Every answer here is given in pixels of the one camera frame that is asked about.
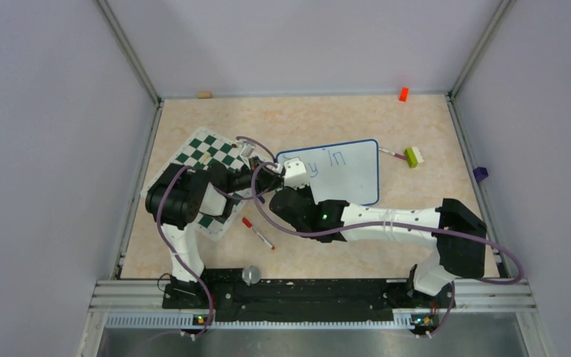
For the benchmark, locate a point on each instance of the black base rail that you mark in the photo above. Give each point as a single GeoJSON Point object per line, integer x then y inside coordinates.
{"type": "Point", "coordinates": [299, 300]}

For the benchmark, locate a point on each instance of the wooden cork piece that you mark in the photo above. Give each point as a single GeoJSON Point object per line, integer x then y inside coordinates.
{"type": "Point", "coordinates": [204, 95]}

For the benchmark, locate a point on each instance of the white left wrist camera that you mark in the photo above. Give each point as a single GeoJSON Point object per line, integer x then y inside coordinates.
{"type": "Point", "coordinates": [246, 149]}

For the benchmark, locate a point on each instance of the light wooden chess piece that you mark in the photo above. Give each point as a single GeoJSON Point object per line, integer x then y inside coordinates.
{"type": "Point", "coordinates": [206, 158]}

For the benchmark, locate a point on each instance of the purple toy block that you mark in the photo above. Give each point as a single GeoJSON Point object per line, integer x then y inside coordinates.
{"type": "Point", "coordinates": [480, 173]}

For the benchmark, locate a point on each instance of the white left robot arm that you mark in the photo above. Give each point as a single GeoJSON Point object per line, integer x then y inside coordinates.
{"type": "Point", "coordinates": [175, 200]}

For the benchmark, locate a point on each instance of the orange toy block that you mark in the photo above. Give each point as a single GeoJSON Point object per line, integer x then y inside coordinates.
{"type": "Point", "coordinates": [403, 94]}

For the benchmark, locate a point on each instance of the blue framed whiteboard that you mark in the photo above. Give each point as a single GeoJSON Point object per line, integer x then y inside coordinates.
{"type": "Point", "coordinates": [344, 171]}

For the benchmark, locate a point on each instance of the purple cap marker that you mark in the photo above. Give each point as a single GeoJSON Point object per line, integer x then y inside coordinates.
{"type": "Point", "coordinates": [394, 154]}

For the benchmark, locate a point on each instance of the green white toy brick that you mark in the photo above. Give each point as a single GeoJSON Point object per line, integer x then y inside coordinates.
{"type": "Point", "coordinates": [413, 157]}

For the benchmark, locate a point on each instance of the red cap marker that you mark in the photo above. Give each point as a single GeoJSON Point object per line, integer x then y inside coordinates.
{"type": "Point", "coordinates": [249, 225]}

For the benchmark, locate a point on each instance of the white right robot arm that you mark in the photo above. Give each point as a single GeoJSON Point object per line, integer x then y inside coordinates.
{"type": "Point", "coordinates": [451, 231]}

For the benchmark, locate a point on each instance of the green white chessboard mat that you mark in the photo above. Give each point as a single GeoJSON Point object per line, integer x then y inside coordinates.
{"type": "Point", "coordinates": [200, 150]}

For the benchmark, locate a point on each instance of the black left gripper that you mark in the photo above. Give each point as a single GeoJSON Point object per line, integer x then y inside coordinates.
{"type": "Point", "coordinates": [265, 180]}

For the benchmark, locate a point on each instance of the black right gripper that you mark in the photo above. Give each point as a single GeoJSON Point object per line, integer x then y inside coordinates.
{"type": "Point", "coordinates": [306, 190]}

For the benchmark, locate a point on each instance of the grey round knob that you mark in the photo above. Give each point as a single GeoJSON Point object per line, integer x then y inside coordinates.
{"type": "Point", "coordinates": [251, 275]}

